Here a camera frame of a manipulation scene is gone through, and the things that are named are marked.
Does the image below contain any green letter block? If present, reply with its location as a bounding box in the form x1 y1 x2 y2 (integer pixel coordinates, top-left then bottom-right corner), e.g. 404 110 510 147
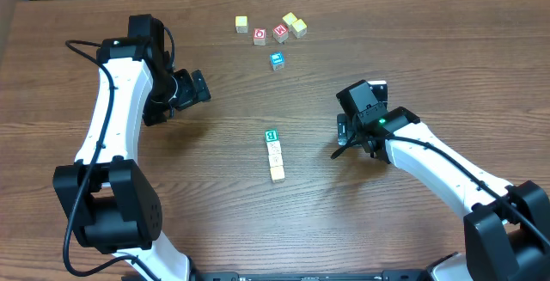
265 129 279 143

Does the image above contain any yellow block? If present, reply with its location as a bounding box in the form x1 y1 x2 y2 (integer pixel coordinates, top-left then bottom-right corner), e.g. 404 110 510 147
282 12 297 31
270 166 285 183
291 19 308 39
235 15 248 34

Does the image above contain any yellow block behind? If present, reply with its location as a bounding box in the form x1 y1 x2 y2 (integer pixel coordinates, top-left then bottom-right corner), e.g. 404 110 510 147
282 12 297 31

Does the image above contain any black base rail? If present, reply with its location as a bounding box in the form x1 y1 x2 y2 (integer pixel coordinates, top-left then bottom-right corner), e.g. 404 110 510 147
190 269 431 281

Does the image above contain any red block with circle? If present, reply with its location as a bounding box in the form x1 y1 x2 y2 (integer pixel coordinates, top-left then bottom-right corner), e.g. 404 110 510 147
253 28 267 46

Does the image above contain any plain white wooden block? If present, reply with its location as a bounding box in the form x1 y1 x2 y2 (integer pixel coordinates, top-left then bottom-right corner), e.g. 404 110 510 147
266 140 282 155

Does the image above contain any white blue picture block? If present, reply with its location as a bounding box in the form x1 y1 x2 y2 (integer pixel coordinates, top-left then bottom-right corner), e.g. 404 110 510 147
268 153 284 168

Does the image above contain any red block letter E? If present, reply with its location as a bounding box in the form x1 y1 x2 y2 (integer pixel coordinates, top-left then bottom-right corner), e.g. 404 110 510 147
272 24 289 43

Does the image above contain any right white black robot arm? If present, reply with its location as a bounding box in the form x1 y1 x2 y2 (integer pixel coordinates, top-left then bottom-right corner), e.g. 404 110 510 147
332 80 549 281

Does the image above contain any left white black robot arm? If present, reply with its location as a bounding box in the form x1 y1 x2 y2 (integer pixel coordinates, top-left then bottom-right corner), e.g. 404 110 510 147
52 14 211 280

